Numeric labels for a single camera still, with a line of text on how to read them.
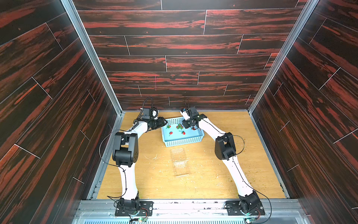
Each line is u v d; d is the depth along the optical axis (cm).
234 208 73
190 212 73
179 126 108
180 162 89
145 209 73
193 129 96
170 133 105
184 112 99
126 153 56
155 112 92
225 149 68
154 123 88
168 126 108
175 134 105
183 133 105
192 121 84
